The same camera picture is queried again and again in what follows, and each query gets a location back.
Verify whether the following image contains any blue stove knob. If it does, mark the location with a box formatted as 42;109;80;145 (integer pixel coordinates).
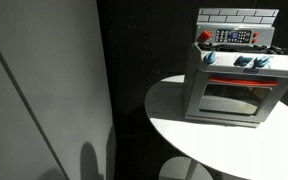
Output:
253;55;272;69
203;50;218;65
233;55;254;67

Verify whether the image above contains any grey toy stove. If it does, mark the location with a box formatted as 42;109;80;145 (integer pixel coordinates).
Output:
182;7;288;129

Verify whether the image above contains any black burner grate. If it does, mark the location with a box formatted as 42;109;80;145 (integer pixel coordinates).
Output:
268;46;288;57
198;42;225;52

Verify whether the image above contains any red round timer knob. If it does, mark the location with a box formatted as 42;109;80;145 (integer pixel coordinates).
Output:
197;29;213;43

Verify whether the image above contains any black ribbed griddle plate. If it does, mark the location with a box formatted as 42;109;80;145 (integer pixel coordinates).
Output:
217;43;272;54

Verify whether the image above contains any grey oven door with window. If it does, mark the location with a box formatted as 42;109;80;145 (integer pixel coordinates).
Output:
184;68;288;129

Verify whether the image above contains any red oven door handle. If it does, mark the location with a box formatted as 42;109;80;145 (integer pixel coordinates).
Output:
208;75;280;88

